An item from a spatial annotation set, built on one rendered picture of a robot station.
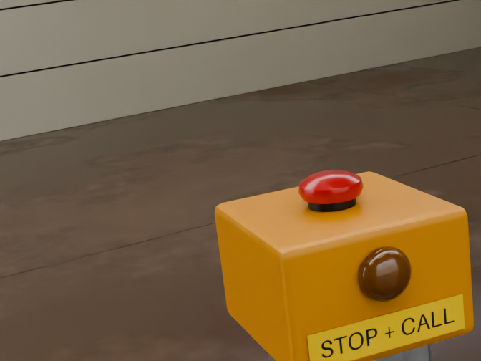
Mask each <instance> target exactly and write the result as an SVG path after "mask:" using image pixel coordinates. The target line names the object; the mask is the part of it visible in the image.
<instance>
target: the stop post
mask: <svg viewBox="0 0 481 361"><path fill-rule="evenodd" d="M356 175H358V176H360V177H361V180H362V183H363V185H364V187H363V189H362V192H361V194H360V196H358V197H357V198H355V199H352V200H350V201H345V202H340V203H330V204H316V203H308V202H305V201H304V200H303V199H302V197H301V196H300V195H299V193H298V188H299V187H295V188H289V189H285V190H281V191H275V192H271V193H265V194H261V195H257V196H251V197H247V198H242V199H238V200H234V201H228V202H225V203H221V204H219V205H218V206H216V207H215V222H216V228H217V235H218V245H219V250H220V261H221V266H222V273H223V283H224V289H225V299H226V304H227V310H228V312H229V313H230V315H231V316H232V317H233V318H234V319H235V320H236V321H237V323H238V324H239V325H240V326H241V327H242V328H243V329H244V330H245V331H246V332H247V333H248V334H249V335H250V336H251V337H252V338H253V339H254V340H255V341H256V342H257V343H258V344H259V345H260V346H261V347H262V348H263V349H264V350H265V351H266V352H267V353H268V354H269V355H270V360H271V361H431V352H430V344H432V343H435V342H439V341H442V340H447V339H449V338H453V337H457V336H460V335H463V334H467V333H469V332H471V331H472V329H473V327H474V317H473V304H472V280H471V267H470V243H469V230H468V217H467V213H466V211H465V209H464V208H462V207H460V206H457V205H455V204H453V203H450V202H447V201H444V200H442V199H440V198H437V197H434V196H431V195H430V194H427V193H424V192H422V191H419V190H417V189H415V188H412V187H409V186H406V185H404V184H402V183H399V182H397V181H395V180H392V179H389V178H386V177H384V176H382V175H379V174H377V173H373V172H365V173H359V174H356ZM382 246H393V247H396V248H398V249H400V250H402V251H403V252H404V253H405V254H406V255H407V257H408V259H409V261H410V264H411V267H412V276H411V279H410V281H409V285H408V287H407V288H406V290H405V291H404V292H403V293H402V294H401V295H400V296H399V297H397V298H395V299H393V300H391V301H388V302H379V301H375V300H373V299H371V298H369V297H368V296H367V295H366V294H365V293H364V291H363V289H362V288H361V286H360V282H359V270H360V268H361V264H362V262H363V261H364V259H365V258H366V256H367V255H368V254H369V253H370V252H372V251H373V250H375V249H377V248H379V247H382Z"/></svg>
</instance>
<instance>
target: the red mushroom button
mask: <svg viewBox="0 0 481 361"><path fill-rule="evenodd" d="M363 187H364V185H363V183H362V180H361V177H360V176H358V175H356V174H353V173H350V172H348V171H345V170H324V171H320V172H317V173H314V174H312V175H310V176H309V177H307V178H305V179H304V180H302V181H301V182H300V183H299V188H298V193H299V195H300V196H301V197H302V199H303V200H304V201H305V202H308V203H316V204H330V203H340V202H345V201H350V200H352V199H355V198H357V197H358V196H360V194H361V192H362V189H363Z"/></svg>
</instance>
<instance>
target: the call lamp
mask: <svg viewBox="0 0 481 361"><path fill-rule="evenodd" d="M411 276H412V267H411V264H410V261H409V259H408V257H407V255H406V254H405V253H404V252H403V251H402V250H400V249H398V248H396V247H393V246H382V247H379V248H377V249H375V250H373V251H372V252H370V253H369V254H368V255H367V256H366V258H365V259H364V261H363V262H362V264H361V268H360V270H359V282H360V286H361V288H362V289H363V291H364V293H365V294H366V295H367V296H368V297H369V298H371V299H373V300H375V301H379V302H388V301H391V300H393V299H395V298H397V297H399V296H400V295H401V294H402V293H403V292H404V291H405V290H406V288H407V287H408V285H409V281H410V279H411Z"/></svg>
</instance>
